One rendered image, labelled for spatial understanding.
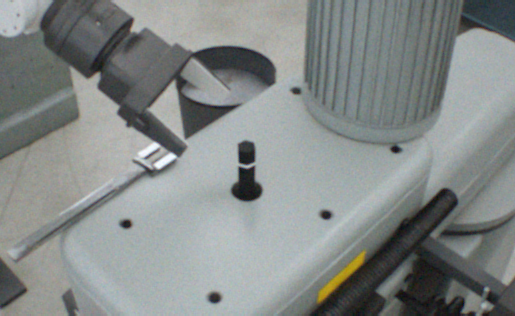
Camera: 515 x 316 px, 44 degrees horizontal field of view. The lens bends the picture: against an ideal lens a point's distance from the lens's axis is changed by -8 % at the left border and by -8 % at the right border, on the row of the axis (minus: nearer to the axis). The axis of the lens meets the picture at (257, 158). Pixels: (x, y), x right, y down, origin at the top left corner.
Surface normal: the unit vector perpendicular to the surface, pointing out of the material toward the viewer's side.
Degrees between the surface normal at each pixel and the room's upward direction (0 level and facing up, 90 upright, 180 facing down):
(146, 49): 30
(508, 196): 0
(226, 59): 86
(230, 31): 0
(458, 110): 0
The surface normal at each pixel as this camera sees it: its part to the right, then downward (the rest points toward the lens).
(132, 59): 0.47, -0.50
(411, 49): 0.17, 0.67
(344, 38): -0.66, 0.51
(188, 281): 0.01, -0.73
